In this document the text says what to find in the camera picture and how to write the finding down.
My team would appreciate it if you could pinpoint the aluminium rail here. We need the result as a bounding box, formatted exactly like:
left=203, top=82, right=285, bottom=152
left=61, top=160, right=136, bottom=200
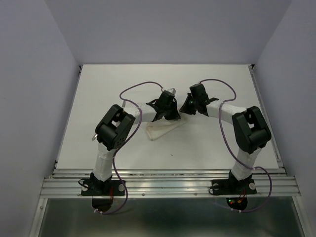
left=40, top=168, right=301, bottom=198
left=248, top=64, right=288, bottom=176

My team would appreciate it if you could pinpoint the aluminium front rail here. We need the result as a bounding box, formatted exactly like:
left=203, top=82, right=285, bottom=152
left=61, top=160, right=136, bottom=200
left=40, top=168, right=301, bottom=198

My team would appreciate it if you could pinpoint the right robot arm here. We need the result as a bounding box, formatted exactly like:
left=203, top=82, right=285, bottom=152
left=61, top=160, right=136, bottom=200
left=180, top=83, right=272, bottom=196

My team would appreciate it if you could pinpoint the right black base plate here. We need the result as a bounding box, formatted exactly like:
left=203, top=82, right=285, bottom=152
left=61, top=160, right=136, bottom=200
left=208, top=179, right=257, bottom=196

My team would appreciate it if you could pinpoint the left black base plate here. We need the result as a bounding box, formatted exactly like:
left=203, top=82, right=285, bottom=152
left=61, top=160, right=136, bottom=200
left=78, top=179, right=125, bottom=197

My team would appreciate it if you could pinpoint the aluminium right side rail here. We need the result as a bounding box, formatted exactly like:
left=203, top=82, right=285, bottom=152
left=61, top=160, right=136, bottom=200
left=248, top=64, right=288, bottom=176

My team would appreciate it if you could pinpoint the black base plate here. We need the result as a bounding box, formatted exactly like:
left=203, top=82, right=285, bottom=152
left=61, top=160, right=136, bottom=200
left=208, top=179, right=257, bottom=196
left=78, top=179, right=125, bottom=197

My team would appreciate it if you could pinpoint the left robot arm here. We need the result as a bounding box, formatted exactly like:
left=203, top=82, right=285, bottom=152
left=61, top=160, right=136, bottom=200
left=82, top=88, right=183, bottom=196

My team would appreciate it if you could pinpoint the white cloth napkin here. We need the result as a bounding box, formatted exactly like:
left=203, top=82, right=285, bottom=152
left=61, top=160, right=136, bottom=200
left=146, top=115, right=189, bottom=141

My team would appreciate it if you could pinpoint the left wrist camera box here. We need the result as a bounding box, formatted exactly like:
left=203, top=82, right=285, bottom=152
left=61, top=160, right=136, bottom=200
left=164, top=88, right=176, bottom=95

